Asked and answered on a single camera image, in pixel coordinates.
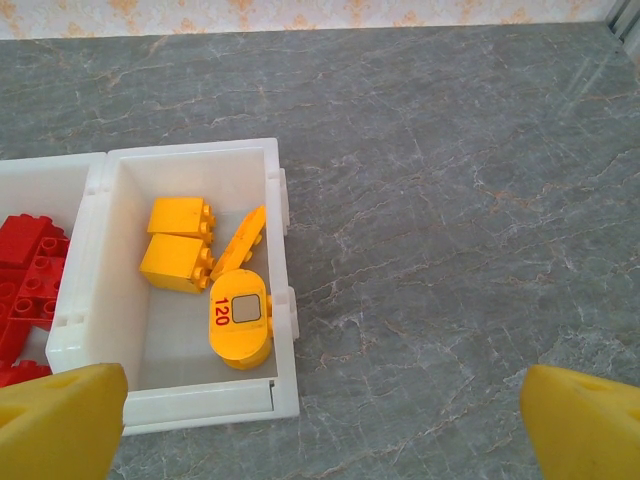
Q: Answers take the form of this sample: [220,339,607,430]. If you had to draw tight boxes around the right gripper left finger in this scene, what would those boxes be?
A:
[0,362,127,480]

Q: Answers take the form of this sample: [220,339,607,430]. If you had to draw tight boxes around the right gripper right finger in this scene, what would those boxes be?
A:
[519,363,640,480]

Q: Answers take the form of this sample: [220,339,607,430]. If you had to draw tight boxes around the red long lego brick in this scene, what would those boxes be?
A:
[0,360,54,392]

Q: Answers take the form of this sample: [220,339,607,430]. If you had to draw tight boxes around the red square lego brick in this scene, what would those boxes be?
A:
[0,319,32,362]

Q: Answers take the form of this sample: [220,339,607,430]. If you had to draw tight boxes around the large red studded lego brick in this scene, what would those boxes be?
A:
[0,237,70,334]

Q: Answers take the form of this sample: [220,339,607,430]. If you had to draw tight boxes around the red sloped roof lego brick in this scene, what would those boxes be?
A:
[0,213,66,271]

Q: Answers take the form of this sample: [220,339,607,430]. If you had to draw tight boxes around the white plastic bin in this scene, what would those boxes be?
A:
[0,152,107,376]
[45,137,301,436]

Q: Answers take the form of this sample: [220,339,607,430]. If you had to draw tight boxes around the yellow square lego brick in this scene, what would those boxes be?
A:
[146,196,217,246]
[138,233,217,295]

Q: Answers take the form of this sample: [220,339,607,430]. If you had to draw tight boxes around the yellow rounded printed lego brick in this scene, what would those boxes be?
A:
[207,268,275,371]

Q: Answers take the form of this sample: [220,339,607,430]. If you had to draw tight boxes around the yellow long lego brick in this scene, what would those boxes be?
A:
[209,204,268,282]

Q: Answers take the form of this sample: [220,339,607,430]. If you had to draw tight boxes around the aluminium frame post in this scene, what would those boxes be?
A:
[605,0,640,49]

